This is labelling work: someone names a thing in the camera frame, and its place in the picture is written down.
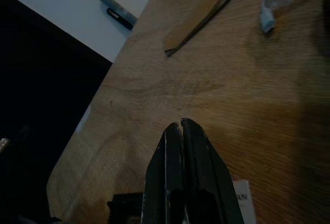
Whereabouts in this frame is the white paper card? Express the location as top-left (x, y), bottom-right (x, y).
top-left (233, 179), bottom-right (257, 224)

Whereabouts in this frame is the brown cardboard strip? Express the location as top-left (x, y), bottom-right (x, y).
top-left (163, 0), bottom-right (256, 57)

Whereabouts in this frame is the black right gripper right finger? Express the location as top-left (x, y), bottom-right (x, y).
top-left (180, 117), bottom-right (245, 224)

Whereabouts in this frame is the light wooden table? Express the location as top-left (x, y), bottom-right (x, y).
top-left (46, 0), bottom-right (330, 224)

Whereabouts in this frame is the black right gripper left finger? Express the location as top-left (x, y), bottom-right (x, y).
top-left (140, 122), bottom-right (185, 224)

